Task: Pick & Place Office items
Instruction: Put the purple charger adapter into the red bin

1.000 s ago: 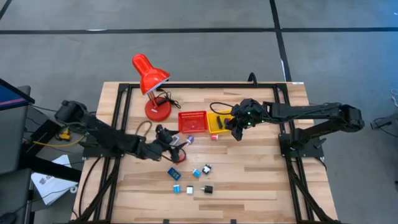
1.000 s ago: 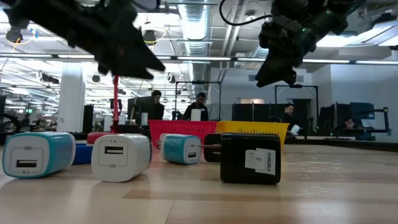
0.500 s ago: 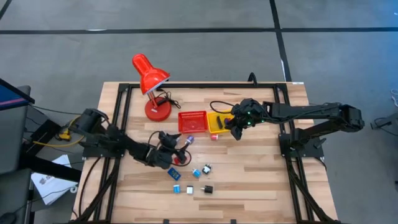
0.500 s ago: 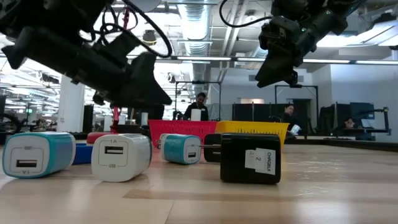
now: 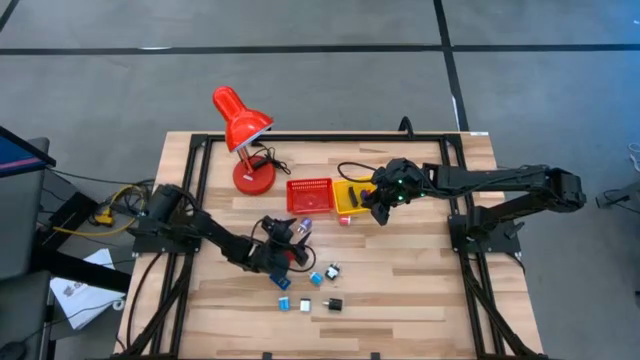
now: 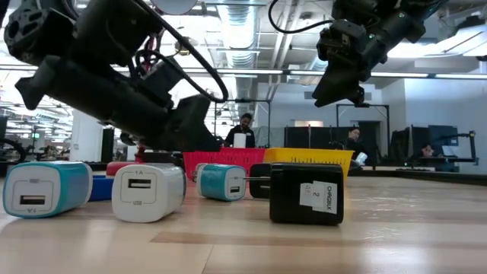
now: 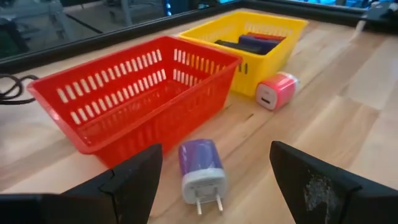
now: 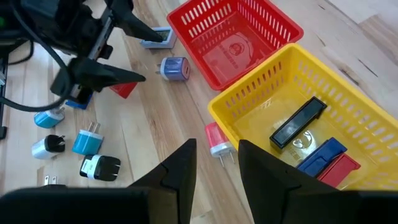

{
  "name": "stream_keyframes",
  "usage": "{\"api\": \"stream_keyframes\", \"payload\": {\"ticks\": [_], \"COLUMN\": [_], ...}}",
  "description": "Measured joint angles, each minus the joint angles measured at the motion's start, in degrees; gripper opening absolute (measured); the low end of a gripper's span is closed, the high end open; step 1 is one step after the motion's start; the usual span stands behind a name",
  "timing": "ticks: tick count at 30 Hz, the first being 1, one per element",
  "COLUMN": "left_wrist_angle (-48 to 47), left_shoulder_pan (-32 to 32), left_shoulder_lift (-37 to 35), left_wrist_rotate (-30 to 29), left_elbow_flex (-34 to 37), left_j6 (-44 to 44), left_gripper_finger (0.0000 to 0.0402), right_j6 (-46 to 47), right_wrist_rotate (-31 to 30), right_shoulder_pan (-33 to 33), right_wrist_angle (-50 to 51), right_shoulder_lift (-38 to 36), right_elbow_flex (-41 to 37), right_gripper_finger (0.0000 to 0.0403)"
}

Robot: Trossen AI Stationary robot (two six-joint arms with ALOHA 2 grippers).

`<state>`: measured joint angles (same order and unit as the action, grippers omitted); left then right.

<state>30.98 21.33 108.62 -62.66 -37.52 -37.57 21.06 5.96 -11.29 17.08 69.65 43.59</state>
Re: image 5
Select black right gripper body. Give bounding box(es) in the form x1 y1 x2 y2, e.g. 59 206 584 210
370 158 416 228

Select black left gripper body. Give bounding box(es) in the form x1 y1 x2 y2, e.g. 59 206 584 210
252 215 311 274

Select yellow plastic basket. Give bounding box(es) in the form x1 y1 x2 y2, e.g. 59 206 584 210
332 177 384 217

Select red plastic basket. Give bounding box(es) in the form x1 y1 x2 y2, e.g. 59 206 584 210
285 177 336 215

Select red desk lamp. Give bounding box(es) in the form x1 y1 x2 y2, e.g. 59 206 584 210
212 85 277 196

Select white paper sheet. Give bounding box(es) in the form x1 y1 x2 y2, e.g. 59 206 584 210
48 248 126 331

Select black floor stand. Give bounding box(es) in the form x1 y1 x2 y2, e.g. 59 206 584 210
29 192 134 294

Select grey floor object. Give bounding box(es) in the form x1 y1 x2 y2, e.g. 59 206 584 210
594 179 640 211

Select grey cabinet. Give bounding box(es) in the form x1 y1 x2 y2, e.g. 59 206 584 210
0 137 51 281

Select blue screen monitor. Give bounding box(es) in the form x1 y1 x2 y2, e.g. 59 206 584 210
0 124 57 180

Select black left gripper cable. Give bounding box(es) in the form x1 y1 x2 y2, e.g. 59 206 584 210
248 217 318 275

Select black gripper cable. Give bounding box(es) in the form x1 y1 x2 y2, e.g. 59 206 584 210
337 160 381 185
248 217 318 275

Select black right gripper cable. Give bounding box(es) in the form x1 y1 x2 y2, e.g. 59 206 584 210
337 160 381 185

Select black aluminium table frame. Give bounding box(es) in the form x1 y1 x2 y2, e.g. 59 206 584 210
113 130 551 360

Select black lamp cable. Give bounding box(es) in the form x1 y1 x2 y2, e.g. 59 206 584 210
249 143 292 176

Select yellow cable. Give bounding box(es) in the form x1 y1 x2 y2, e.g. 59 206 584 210
52 184 149 239

